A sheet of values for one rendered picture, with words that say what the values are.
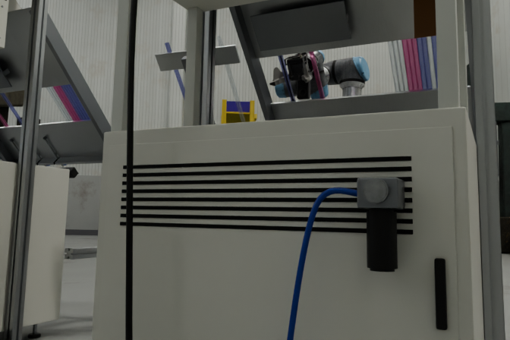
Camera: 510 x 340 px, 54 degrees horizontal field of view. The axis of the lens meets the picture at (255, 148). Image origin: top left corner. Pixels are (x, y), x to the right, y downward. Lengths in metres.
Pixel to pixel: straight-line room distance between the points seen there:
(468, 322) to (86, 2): 12.29
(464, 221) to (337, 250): 0.20
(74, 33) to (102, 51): 0.79
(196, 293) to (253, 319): 0.12
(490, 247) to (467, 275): 0.42
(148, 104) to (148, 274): 10.75
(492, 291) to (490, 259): 0.07
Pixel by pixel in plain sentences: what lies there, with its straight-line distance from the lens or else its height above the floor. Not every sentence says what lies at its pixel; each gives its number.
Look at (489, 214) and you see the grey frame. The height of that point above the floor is 0.47.
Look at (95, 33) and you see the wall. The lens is 12.44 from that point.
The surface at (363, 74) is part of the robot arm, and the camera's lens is 2.35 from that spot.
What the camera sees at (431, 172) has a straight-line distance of 0.81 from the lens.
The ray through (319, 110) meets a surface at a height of 0.82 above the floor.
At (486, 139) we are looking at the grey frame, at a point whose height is 0.63.
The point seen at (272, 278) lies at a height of 0.35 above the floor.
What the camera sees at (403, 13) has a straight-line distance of 1.57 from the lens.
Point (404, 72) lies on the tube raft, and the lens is 1.66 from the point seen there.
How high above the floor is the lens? 0.45
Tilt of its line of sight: 8 degrees up
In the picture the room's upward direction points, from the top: 1 degrees clockwise
